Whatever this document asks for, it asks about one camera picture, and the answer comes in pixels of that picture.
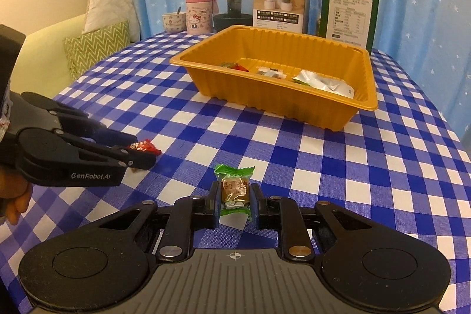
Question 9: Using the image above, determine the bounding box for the orange plastic tray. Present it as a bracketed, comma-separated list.
[169, 24, 379, 132]

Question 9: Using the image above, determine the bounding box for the white green pouch packet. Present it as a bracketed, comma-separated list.
[292, 69, 356, 98]

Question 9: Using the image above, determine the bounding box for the green brown snack packet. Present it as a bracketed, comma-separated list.
[213, 164, 255, 217]

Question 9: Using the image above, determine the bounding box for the green carton box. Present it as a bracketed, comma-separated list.
[316, 0, 382, 51]

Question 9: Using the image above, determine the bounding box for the dark green humidifier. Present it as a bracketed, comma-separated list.
[213, 0, 254, 32]

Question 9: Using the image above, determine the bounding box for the pale green sofa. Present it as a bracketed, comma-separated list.
[15, 13, 89, 105]

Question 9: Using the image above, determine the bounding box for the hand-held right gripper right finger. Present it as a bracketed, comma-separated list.
[250, 185, 372, 262]

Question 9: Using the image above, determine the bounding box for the small floral mug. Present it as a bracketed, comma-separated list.
[162, 11, 186, 33]

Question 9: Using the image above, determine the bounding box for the green zigzag pillow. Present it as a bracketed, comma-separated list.
[63, 20, 131, 81]

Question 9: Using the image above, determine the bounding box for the white product box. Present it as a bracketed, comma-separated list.
[253, 0, 313, 34]

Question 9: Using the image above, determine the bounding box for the clear seaweed snack packet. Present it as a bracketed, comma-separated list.
[256, 67, 288, 80]

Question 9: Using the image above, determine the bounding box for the white pillow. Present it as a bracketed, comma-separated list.
[83, 0, 141, 42]

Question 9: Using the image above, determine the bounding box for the pink cartoon cup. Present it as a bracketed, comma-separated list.
[185, 0, 216, 35]

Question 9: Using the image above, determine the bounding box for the person's left hand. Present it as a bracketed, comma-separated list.
[0, 166, 34, 226]

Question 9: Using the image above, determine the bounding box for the blue white checkered tablecloth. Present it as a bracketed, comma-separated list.
[0, 31, 471, 314]

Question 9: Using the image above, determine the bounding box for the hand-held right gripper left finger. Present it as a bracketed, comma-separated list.
[97, 182, 223, 263]

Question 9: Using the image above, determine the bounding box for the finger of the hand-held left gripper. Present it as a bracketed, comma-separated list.
[21, 92, 135, 149]
[73, 138, 157, 172]

